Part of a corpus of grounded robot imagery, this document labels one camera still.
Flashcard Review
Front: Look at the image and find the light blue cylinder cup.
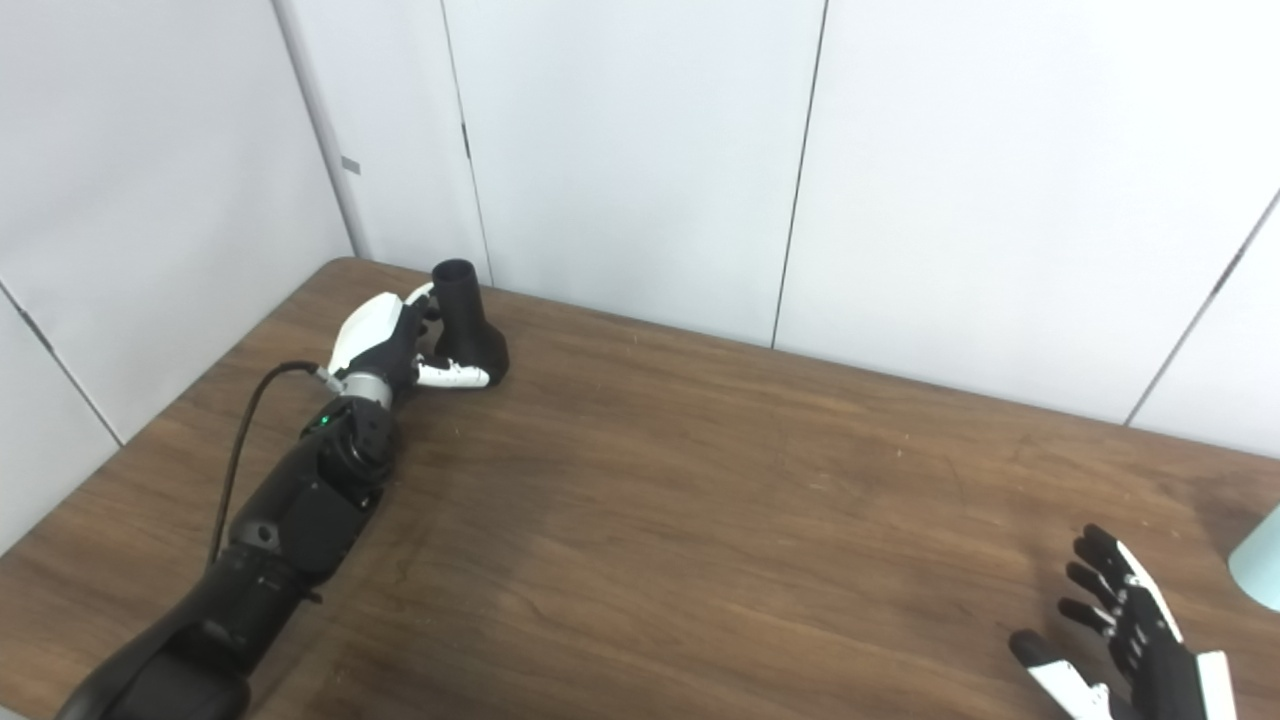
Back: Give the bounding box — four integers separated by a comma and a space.
1228, 505, 1280, 613

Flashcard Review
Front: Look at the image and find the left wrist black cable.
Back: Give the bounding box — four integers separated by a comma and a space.
207, 361, 333, 571

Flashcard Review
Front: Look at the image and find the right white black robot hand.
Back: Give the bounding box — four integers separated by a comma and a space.
1008, 524, 1238, 720

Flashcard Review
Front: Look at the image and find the black flared nozzle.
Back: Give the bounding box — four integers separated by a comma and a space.
418, 259, 510, 386

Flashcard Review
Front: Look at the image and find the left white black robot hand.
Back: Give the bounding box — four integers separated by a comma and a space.
328, 283, 491, 401

